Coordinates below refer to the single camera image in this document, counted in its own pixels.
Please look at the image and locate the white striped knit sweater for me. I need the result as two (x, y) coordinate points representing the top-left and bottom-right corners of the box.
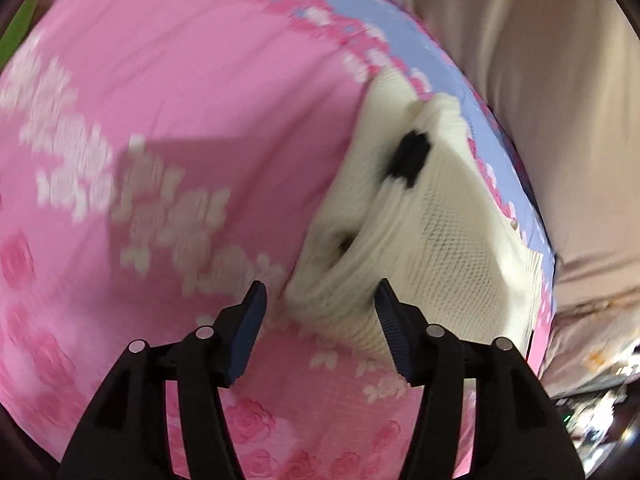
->
(285, 68), (542, 363)

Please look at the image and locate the beige patterned pillow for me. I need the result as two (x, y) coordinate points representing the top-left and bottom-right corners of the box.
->
(541, 255), (639, 396)

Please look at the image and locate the pink floral bed sheet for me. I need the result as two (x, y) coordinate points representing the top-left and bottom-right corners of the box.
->
(1, 0), (554, 479)

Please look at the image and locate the beige curtain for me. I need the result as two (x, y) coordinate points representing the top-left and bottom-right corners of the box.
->
(399, 0), (639, 307)

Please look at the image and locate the green object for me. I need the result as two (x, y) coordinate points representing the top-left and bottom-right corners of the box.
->
(0, 0), (38, 68)

